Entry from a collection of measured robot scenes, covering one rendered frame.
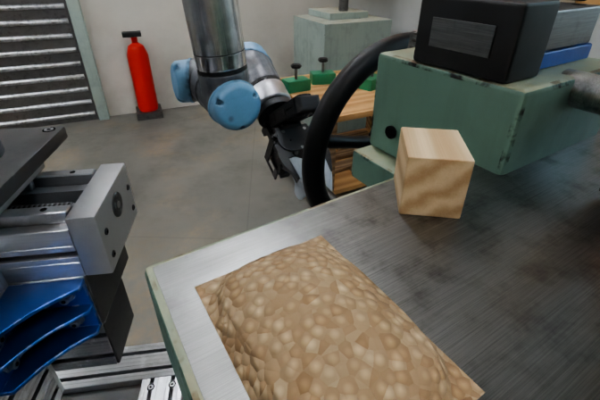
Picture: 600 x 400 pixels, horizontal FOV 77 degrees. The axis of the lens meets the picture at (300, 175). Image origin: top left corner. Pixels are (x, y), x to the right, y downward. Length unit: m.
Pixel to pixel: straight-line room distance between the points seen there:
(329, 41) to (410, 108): 2.04
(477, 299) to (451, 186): 0.06
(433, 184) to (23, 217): 0.46
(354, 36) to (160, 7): 1.40
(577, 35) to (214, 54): 0.41
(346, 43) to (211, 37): 1.91
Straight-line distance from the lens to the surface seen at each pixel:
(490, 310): 0.19
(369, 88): 1.70
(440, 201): 0.23
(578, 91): 0.32
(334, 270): 0.16
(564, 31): 0.35
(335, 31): 2.37
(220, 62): 0.56
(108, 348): 0.66
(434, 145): 0.23
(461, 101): 0.30
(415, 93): 0.33
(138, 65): 2.92
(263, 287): 0.16
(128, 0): 3.03
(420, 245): 0.21
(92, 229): 0.51
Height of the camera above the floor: 1.03
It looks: 30 degrees down
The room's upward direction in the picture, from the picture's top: straight up
